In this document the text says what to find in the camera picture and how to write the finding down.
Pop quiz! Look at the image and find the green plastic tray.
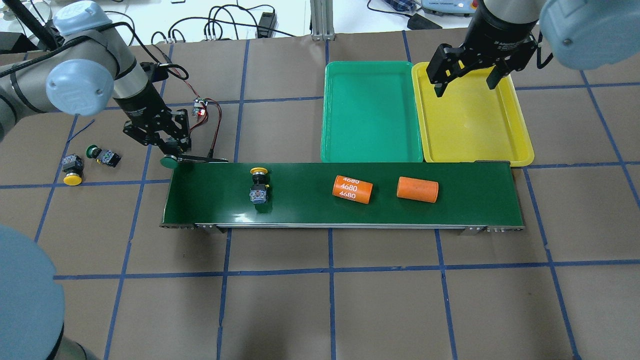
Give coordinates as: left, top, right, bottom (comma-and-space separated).
320, 61, 424, 163

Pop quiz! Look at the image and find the small blue teach pendant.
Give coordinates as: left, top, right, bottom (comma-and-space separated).
419, 0, 478, 16

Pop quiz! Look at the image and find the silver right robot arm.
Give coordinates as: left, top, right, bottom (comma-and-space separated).
426, 0, 640, 97

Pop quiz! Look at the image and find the green push button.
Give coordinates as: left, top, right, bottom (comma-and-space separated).
160, 148, 183, 169
86, 145, 122, 167

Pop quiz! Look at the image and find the blue checkered umbrella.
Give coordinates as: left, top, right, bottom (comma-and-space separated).
385, 0, 421, 13

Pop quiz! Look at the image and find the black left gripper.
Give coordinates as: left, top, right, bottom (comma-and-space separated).
118, 85, 192, 157

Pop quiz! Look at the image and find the black power adapter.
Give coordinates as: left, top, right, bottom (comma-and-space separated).
256, 11, 277, 39

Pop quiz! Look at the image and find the yellow push button bottom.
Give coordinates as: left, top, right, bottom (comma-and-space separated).
61, 153, 84, 186

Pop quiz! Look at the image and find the yellow push button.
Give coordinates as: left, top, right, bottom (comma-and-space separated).
249, 167, 270, 205
61, 153, 84, 186

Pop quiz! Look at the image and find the yellow plastic tray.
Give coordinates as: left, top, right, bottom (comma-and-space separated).
412, 62, 535, 167

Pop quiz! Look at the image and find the yellow push button top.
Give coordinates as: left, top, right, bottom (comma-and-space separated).
249, 167, 270, 205

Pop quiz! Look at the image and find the plain orange cylinder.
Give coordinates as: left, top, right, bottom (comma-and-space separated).
397, 177, 439, 203

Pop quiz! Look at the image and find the red black power cable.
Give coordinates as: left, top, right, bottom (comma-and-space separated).
152, 43, 223, 161

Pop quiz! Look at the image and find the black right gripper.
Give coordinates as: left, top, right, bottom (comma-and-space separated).
426, 0, 538, 98

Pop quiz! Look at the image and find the green conveyor belt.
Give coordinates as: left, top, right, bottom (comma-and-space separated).
160, 162, 525, 231

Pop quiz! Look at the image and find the orange cylinder with 4680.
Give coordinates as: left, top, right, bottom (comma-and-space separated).
332, 175, 374, 204

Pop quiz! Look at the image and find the aluminium frame post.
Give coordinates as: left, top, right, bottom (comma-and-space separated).
310, 0, 336, 41

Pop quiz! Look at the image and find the small motor controller board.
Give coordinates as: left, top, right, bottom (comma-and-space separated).
192, 98, 208, 117

